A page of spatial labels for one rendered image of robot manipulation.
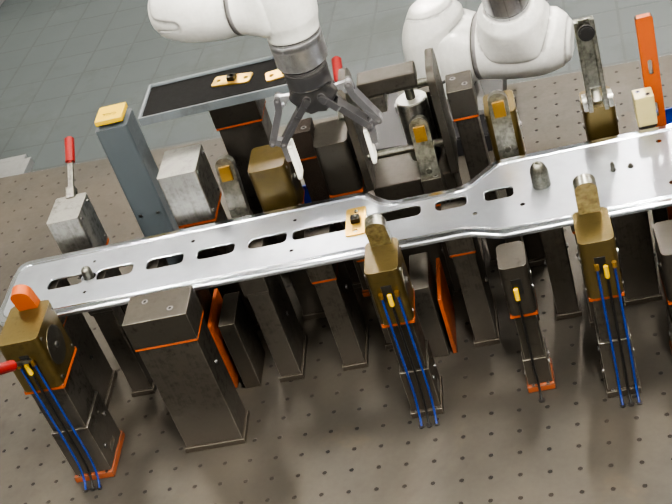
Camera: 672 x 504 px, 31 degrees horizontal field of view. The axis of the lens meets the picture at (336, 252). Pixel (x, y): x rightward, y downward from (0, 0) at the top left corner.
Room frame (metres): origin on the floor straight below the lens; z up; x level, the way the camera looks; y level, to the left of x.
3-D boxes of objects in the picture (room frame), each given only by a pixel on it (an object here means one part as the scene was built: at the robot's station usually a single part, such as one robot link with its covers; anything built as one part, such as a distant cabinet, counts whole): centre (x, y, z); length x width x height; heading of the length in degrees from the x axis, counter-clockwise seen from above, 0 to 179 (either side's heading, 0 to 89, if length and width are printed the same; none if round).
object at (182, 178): (2.05, 0.22, 0.90); 0.13 x 0.08 x 0.41; 166
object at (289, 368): (1.85, 0.15, 0.84); 0.12 x 0.05 x 0.29; 166
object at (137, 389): (1.93, 0.46, 0.84); 0.05 x 0.05 x 0.29; 76
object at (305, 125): (2.03, -0.01, 0.90); 0.05 x 0.05 x 0.40; 76
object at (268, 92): (2.18, 0.09, 1.16); 0.37 x 0.14 x 0.02; 76
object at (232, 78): (2.19, 0.08, 1.17); 0.08 x 0.04 x 0.01; 65
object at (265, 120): (2.18, 0.09, 0.92); 0.10 x 0.08 x 0.45; 76
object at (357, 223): (1.80, -0.05, 1.01); 0.08 x 0.04 x 0.01; 166
